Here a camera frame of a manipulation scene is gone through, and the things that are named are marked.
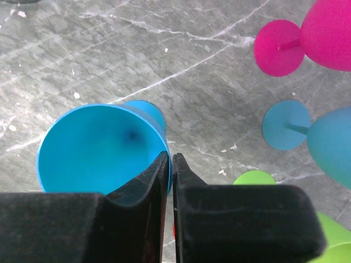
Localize teal plastic wine glass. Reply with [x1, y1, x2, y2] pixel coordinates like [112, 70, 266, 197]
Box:
[262, 100, 350, 189]

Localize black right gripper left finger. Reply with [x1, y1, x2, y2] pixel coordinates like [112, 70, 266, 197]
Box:
[1, 152, 169, 262]

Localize pink plastic wine glass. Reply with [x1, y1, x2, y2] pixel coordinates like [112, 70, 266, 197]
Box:
[253, 1, 350, 77]

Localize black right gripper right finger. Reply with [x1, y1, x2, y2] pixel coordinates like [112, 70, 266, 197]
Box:
[172, 153, 327, 262]

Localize green plastic wine glass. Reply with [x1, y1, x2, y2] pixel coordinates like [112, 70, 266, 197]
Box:
[233, 170, 351, 263]

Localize blue plastic wine glass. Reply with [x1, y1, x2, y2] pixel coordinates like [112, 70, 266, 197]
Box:
[36, 100, 169, 195]

